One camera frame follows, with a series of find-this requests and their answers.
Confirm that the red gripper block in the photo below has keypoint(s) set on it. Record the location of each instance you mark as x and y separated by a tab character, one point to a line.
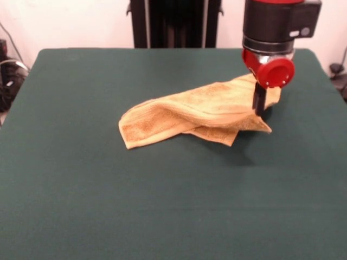
276	73

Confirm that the dark green table cloth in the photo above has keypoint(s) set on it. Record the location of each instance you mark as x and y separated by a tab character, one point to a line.
81	176

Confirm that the black equipment pile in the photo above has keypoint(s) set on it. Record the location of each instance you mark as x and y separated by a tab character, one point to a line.
8	81

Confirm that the tan terry towel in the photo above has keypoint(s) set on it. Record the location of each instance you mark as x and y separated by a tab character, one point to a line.
189	108

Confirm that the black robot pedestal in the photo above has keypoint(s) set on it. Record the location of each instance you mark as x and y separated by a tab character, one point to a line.
176	24

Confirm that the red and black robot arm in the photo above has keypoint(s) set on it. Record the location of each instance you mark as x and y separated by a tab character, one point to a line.
271	24

